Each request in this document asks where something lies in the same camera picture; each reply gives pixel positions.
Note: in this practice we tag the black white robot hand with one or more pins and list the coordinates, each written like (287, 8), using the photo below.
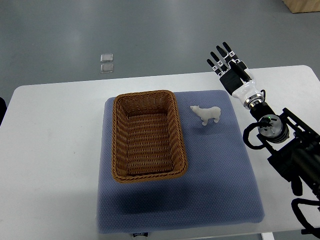
(235, 76)

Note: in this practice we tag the white bear figurine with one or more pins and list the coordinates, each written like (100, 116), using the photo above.
(206, 114)

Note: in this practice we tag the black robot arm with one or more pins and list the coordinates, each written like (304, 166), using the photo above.
(294, 149)

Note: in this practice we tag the brown wicker basket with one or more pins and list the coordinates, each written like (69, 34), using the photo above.
(147, 141)

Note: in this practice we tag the wooden box corner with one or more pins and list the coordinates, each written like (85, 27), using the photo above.
(302, 6)

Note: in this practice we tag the blue quilted mat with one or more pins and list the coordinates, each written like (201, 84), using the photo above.
(218, 188)

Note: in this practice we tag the upper clear floor tile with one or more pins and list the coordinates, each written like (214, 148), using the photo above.
(106, 57)

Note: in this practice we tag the black label tag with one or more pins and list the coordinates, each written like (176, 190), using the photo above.
(140, 234)

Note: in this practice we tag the black object at left edge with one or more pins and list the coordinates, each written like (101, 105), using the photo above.
(3, 109)

